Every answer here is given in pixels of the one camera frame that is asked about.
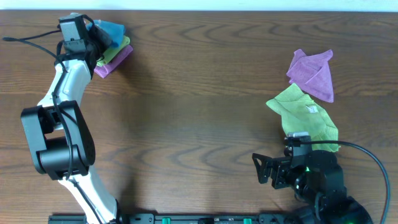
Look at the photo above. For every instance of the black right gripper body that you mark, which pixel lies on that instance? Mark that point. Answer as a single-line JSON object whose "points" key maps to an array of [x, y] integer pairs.
{"points": [[278, 169]]}

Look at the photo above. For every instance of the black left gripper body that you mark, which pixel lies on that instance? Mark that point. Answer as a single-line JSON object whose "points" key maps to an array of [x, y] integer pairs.
{"points": [[101, 35]]}

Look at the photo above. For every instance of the blue microfiber cloth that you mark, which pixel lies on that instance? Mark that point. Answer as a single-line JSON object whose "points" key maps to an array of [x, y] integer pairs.
{"points": [[115, 31]]}

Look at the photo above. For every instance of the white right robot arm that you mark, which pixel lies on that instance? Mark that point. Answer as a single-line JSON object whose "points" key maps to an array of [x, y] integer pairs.
{"points": [[317, 178]]}

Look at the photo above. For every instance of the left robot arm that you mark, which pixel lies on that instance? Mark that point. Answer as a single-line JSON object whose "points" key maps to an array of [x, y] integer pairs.
{"points": [[57, 134]]}

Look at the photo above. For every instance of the folded green cloth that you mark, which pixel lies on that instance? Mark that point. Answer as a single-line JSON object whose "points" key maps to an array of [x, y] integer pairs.
{"points": [[111, 52]]}

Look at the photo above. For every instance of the folded purple cloth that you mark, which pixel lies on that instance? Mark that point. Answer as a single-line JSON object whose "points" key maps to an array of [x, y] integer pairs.
{"points": [[105, 70]]}

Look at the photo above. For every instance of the crumpled green cloth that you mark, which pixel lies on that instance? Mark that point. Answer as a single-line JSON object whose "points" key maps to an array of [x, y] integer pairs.
{"points": [[299, 113]]}

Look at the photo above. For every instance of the crumpled purple cloth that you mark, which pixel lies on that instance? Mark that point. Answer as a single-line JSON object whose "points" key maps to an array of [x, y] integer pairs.
{"points": [[311, 73]]}

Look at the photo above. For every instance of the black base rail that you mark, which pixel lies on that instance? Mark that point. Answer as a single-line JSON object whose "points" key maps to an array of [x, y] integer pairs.
{"points": [[262, 218]]}

